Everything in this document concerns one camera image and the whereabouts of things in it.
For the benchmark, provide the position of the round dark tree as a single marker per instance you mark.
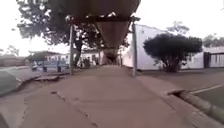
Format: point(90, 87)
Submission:
point(171, 48)

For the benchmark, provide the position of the low building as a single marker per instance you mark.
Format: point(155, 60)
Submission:
point(46, 56)

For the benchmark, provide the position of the large dark tree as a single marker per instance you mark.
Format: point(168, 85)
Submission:
point(43, 20)

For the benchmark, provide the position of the building with barred gate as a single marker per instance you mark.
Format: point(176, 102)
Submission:
point(215, 58)

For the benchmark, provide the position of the concrete kerb gutter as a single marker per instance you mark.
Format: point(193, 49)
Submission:
point(200, 105)

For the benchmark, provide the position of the covered walkway canopy with posts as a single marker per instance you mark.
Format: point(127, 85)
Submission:
point(113, 30)

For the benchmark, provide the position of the grey asphalt yard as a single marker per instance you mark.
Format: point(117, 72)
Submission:
point(200, 78)

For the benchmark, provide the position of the brown-grey concrete path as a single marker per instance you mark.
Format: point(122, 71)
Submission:
point(110, 96)

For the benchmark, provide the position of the white building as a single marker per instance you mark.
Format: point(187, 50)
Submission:
point(144, 53)

